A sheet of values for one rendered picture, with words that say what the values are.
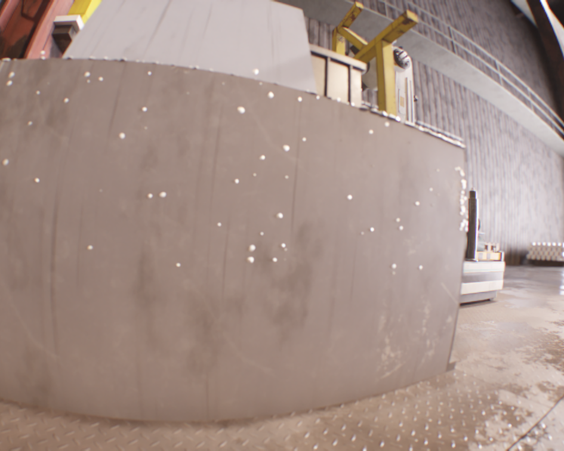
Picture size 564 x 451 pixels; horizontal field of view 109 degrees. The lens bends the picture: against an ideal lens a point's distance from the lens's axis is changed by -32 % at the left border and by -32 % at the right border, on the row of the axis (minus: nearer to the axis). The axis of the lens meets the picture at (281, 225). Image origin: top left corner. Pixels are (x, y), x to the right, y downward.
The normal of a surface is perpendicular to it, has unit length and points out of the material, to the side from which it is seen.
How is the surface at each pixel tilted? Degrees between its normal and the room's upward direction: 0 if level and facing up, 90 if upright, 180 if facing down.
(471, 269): 90
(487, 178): 90
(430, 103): 90
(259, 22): 72
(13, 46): 90
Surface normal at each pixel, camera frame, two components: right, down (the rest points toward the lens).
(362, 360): 0.35, -0.01
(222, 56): 0.36, -0.33
